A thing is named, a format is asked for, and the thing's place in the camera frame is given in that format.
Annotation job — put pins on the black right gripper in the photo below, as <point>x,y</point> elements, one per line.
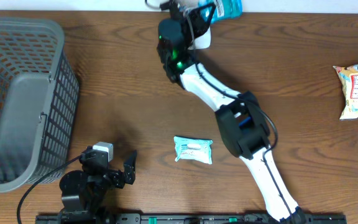
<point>196,22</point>

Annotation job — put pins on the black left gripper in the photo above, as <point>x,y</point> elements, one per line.
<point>117,179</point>

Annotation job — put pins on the teal mouthwash bottle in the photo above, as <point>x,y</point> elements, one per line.
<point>225,9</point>

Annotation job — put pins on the teal wet wipes pack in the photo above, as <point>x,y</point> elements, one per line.
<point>193,149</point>

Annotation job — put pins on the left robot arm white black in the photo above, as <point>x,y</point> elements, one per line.
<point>83,190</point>

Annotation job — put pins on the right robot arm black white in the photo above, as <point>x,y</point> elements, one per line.
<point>244,127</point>

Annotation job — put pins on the white barcode scanner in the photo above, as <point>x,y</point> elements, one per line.
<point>201,42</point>

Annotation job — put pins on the dark grey plastic basket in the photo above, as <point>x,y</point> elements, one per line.
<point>39,94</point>

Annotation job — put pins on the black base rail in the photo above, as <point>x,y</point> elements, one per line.
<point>135,218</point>

